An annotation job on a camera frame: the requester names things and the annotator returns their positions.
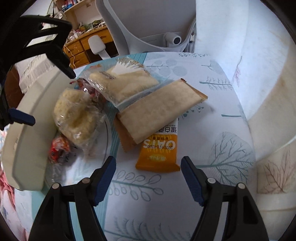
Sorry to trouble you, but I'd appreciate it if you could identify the white plastic storage bin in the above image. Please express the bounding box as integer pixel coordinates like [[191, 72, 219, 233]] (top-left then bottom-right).
[[1, 67, 71, 191]]

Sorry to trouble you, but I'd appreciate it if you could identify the orange oats bar packet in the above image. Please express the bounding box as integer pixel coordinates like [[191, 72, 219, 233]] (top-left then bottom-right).
[[135, 119, 180, 173]]

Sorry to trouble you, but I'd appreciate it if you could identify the floral ceramic plate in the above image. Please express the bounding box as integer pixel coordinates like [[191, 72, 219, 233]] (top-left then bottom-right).
[[44, 118, 111, 186]]

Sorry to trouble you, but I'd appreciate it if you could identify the popcorn cluster clear bag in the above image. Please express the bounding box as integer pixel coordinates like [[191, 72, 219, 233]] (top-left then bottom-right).
[[53, 88, 105, 151]]

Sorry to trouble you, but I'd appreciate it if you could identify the brown paper toast packet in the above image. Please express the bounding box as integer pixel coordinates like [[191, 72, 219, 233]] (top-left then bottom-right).
[[113, 79, 208, 152]]

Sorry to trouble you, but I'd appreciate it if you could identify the walnut date red packet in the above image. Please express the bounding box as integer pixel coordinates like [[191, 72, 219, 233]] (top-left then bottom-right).
[[70, 78, 107, 110]]

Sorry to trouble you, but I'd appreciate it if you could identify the wooden desk with drawers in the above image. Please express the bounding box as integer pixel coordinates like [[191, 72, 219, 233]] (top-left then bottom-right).
[[63, 27, 118, 69]]

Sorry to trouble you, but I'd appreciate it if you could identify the grey office chair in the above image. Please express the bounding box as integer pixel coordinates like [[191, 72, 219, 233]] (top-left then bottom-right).
[[95, 0, 196, 55]]

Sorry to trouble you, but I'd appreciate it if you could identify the bread slice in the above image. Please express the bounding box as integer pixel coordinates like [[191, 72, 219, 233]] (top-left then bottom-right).
[[80, 57, 161, 110]]

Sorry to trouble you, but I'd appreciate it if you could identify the lace covered piano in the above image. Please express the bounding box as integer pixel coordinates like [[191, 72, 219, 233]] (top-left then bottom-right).
[[15, 54, 55, 94]]

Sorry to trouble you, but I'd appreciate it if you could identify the small red candy packet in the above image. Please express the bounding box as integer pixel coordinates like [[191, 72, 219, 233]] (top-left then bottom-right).
[[48, 135, 71, 164]]

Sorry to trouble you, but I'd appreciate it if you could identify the teal patterned tablecloth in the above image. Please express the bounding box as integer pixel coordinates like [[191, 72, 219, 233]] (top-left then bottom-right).
[[3, 53, 257, 240]]

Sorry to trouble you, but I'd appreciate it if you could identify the floral curtain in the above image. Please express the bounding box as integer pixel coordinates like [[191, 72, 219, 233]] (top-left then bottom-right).
[[195, 1, 295, 240]]

